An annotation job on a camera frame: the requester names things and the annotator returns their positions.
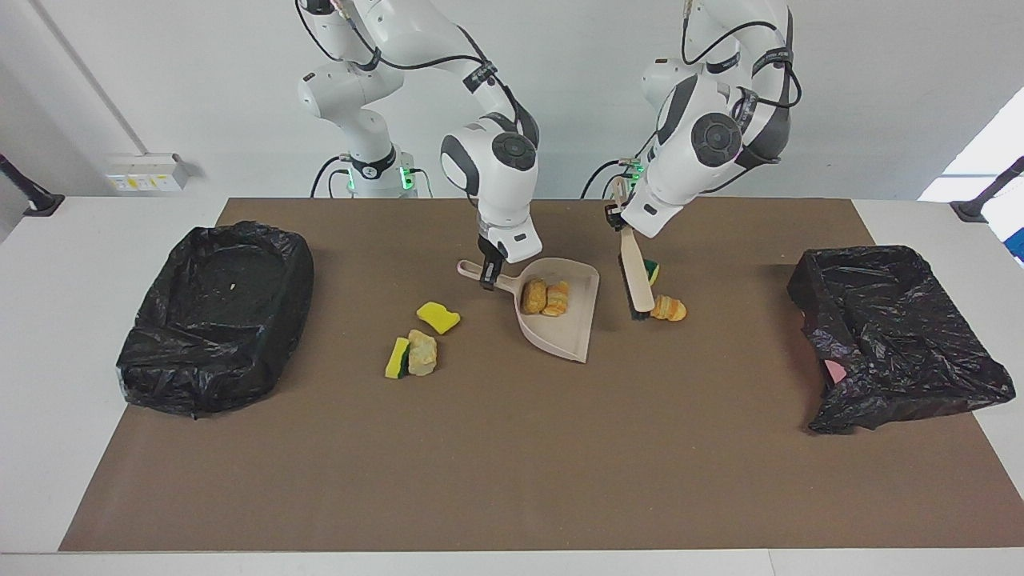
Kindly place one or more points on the brown oval bread roll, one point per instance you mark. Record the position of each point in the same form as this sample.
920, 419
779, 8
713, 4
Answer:
533, 296

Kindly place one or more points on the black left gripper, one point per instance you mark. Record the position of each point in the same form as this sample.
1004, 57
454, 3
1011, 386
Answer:
614, 218

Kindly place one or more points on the pink bin with black bag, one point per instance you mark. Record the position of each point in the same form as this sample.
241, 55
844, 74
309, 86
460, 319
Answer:
896, 336

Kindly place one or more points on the blue object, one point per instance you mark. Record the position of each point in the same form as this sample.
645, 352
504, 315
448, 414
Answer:
1018, 246

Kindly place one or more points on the white wall socket box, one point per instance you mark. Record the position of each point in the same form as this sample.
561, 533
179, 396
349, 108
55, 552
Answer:
144, 176

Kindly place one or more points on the brown table mat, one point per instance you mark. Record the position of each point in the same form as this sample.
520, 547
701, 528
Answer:
512, 496

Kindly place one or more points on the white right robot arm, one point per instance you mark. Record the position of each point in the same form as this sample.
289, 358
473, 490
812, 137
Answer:
496, 184

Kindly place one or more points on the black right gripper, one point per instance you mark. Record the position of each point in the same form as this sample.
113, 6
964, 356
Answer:
490, 254

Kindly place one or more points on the yellow green sponge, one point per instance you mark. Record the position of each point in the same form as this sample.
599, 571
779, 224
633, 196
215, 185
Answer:
654, 272
396, 360

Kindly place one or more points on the rectangular bin with black bag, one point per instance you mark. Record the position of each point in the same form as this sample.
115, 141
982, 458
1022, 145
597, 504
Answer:
208, 320

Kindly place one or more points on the beige plastic dustpan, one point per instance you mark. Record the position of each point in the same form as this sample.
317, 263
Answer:
568, 336

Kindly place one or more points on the black stand foot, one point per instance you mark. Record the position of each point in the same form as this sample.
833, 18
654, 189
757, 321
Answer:
40, 204
972, 210

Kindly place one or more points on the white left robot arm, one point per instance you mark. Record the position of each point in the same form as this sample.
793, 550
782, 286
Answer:
696, 160

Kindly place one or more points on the wooden hand brush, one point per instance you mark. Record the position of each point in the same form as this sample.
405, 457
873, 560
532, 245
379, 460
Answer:
636, 272

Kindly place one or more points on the striped croissant bread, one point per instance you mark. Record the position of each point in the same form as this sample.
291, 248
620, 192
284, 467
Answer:
557, 299
670, 309

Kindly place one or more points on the wavy all-yellow sponge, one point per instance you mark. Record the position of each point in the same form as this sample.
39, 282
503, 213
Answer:
438, 318

